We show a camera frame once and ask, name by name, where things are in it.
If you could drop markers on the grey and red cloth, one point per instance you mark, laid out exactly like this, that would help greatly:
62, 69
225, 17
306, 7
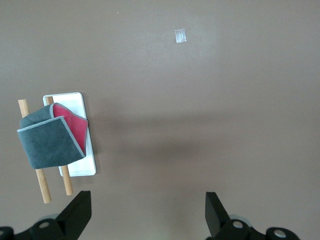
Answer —
50, 142

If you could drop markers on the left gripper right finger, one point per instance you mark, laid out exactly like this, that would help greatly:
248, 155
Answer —
217, 215

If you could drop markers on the clear tape piece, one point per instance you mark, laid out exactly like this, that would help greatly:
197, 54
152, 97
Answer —
180, 35

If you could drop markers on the white rectangular tray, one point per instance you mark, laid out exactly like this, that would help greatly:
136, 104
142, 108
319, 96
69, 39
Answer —
86, 162

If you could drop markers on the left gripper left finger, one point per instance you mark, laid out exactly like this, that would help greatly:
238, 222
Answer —
75, 215

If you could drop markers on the wooden stick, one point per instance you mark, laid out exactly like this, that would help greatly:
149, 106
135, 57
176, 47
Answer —
43, 185
67, 180

